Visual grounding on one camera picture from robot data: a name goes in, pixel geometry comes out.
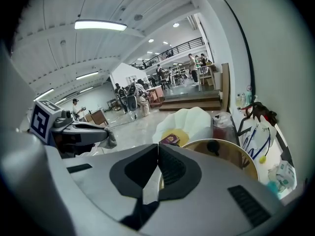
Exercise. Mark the clear bag with red contents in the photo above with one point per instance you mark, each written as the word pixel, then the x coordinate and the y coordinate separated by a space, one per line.
pixel 222 129

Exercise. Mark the long ceiling light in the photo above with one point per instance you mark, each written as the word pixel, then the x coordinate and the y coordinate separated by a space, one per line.
pixel 44 94
pixel 87 75
pixel 101 25

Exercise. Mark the green bottle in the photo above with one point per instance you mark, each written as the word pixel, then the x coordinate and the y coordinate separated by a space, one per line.
pixel 249 97

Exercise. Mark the light wooden table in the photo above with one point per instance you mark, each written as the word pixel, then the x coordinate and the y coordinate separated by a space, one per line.
pixel 211 69

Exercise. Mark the white plastic bag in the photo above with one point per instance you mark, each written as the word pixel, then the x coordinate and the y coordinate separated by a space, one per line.
pixel 261 141

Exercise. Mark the black vertical pipe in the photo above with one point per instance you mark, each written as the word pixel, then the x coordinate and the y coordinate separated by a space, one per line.
pixel 247 45

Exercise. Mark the brown wooden cabinet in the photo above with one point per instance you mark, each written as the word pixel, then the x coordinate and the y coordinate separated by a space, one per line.
pixel 98 118

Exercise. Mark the white-topped wooden table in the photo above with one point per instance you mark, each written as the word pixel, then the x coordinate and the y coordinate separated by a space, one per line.
pixel 156 96

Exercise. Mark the round wooden table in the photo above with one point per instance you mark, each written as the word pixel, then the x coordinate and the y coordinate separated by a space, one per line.
pixel 229 154

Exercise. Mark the white petal chair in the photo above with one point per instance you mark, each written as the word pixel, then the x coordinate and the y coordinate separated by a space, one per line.
pixel 192 119

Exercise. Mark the white green tissue pack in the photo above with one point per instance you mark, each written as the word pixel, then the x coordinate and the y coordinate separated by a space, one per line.
pixel 286 173

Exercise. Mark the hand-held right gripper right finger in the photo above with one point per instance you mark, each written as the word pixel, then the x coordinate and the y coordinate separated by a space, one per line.
pixel 194 178

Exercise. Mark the maroon booklet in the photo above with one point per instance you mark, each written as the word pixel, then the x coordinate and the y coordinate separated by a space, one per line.
pixel 169 139

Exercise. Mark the yellow seat cushion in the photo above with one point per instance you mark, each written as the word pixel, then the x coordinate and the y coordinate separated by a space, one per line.
pixel 183 134

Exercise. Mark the grey oval floor fan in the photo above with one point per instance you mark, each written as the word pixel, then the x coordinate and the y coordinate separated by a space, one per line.
pixel 131 102

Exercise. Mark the small yellow ball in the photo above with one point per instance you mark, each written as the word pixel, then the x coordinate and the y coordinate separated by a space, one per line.
pixel 262 159

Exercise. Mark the black mezzanine railing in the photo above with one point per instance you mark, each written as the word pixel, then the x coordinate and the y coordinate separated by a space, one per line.
pixel 187 45

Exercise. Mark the clear plastic bottle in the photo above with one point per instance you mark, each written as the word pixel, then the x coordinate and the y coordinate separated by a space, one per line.
pixel 243 99
pixel 238 101

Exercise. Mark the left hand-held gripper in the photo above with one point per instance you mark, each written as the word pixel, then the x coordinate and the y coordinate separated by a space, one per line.
pixel 39 122

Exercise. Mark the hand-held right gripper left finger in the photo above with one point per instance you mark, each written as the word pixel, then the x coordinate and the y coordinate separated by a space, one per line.
pixel 116 178

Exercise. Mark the leaning wooden boards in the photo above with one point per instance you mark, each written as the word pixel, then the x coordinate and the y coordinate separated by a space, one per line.
pixel 226 87

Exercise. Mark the wooden platform steps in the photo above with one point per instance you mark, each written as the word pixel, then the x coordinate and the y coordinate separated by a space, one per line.
pixel 192 104

